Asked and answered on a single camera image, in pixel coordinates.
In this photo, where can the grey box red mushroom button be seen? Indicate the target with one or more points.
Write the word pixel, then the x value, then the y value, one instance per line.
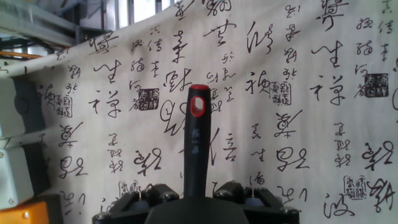
pixel 14 177

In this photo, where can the orange rod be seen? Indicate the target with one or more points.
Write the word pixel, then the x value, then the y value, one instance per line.
pixel 18 55

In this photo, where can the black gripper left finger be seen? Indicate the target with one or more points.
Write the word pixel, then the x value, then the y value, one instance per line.
pixel 130 210

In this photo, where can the aluminium frame bar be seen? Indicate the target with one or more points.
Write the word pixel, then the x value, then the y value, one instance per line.
pixel 46 21

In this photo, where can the grey box flat red button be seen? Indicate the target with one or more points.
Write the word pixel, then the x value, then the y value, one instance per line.
pixel 12 105

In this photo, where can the orange emergency stop box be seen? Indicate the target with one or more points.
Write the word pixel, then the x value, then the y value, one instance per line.
pixel 21 214

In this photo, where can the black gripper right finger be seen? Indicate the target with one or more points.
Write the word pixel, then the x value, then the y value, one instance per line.
pixel 267 210

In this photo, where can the beige calligraphy print tablecloth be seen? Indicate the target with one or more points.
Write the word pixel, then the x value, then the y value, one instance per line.
pixel 280 124

